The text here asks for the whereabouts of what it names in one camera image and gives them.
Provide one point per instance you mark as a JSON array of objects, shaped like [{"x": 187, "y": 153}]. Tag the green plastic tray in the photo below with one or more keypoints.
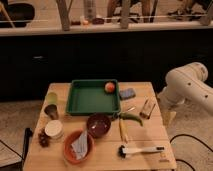
[{"x": 88, "y": 96}]

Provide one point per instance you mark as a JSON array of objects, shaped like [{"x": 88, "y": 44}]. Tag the grey folded cloth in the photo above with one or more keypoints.
[{"x": 80, "y": 146}]

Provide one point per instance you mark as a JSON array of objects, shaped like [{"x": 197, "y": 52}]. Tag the orange ball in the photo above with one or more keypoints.
[{"x": 109, "y": 87}]

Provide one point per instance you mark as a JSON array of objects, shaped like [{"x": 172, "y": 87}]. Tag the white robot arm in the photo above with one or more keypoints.
[{"x": 185, "y": 83}]

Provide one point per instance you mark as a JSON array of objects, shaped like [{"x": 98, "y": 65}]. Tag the dark red bowl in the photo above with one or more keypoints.
[{"x": 98, "y": 125}]

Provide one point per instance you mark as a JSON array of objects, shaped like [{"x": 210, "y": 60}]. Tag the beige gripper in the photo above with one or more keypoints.
[{"x": 167, "y": 116}]

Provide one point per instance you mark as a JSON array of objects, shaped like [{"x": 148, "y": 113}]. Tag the white black brush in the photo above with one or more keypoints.
[{"x": 124, "y": 151}]

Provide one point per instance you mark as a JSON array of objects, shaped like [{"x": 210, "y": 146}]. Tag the small wooden box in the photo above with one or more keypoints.
[{"x": 147, "y": 108}]

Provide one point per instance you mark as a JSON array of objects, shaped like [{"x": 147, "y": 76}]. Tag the dark grape bunch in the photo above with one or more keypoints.
[{"x": 43, "y": 138}]

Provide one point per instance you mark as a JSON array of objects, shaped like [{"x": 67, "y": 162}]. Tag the blue grey sponge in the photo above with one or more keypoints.
[{"x": 127, "y": 94}]

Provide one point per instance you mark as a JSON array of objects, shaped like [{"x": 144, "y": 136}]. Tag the orange bowl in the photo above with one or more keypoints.
[{"x": 68, "y": 151}]

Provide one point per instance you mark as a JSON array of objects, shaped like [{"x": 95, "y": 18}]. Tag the light green cup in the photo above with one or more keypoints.
[{"x": 51, "y": 98}]

